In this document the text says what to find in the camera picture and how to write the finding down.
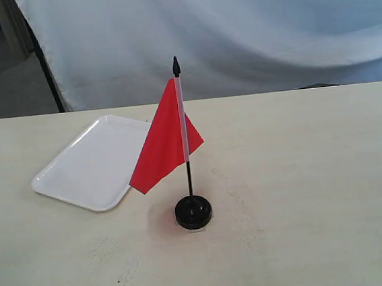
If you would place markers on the white rectangular plastic tray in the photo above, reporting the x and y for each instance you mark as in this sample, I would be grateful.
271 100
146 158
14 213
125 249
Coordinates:
93 172

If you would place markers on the black backdrop stand pole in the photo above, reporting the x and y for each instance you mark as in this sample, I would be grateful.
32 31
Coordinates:
45 69

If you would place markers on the white backdrop cloth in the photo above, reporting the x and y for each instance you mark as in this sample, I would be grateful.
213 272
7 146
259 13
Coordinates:
111 53

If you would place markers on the black round flag base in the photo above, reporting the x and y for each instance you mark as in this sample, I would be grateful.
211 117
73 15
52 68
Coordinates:
193 212

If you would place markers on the red flag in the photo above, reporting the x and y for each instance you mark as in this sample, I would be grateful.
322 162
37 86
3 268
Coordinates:
170 140

